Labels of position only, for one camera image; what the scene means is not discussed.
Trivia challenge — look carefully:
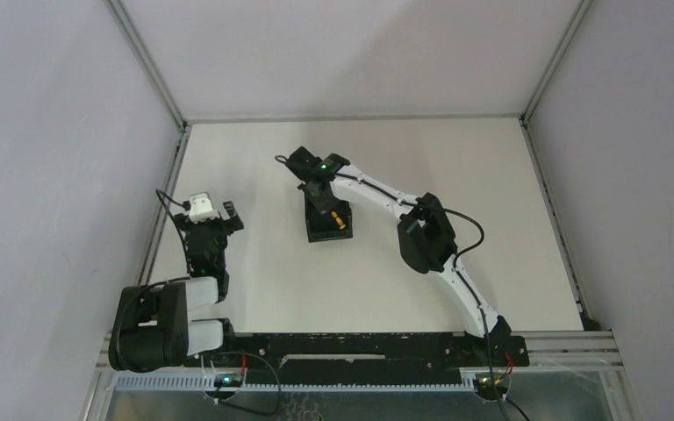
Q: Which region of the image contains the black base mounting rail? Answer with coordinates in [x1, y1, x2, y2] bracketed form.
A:
[200, 332, 530, 384]

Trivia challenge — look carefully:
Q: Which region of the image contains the aluminium frame rail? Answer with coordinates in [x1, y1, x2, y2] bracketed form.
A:
[104, 0, 188, 132]

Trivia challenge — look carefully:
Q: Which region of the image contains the right controller board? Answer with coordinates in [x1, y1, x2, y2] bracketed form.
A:
[475, 375, 511, 389]

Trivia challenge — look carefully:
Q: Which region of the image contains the white slotted cable duct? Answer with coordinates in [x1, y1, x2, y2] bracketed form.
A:
[115, 373, 477, 392]

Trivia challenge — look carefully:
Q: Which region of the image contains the black plastic bin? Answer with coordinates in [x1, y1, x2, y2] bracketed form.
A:
[303, 193, 354, 243]

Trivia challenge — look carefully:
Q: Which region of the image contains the left controller board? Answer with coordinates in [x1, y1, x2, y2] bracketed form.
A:
[213, 374, 244, 389]

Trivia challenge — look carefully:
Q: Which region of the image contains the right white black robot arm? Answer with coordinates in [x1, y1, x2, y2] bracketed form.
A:
[275, 146, 512, 365]

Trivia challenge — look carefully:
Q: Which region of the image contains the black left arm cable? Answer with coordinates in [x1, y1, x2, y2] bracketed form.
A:
[154, 189, 194, 275]

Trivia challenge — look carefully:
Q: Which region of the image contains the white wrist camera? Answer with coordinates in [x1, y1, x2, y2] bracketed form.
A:
[188, 192, 221, 224]

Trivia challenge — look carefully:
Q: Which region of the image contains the controller board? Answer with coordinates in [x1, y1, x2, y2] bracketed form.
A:
[475, 375, 511, 389]
[213, 374, 244, 389]

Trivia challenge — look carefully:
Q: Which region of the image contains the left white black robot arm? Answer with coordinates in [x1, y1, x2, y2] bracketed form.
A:
[108, 201, 244, 373]

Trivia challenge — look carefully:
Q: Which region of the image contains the black yellow screwdriver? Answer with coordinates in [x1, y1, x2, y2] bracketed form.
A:
[330, 211, 347, 230]

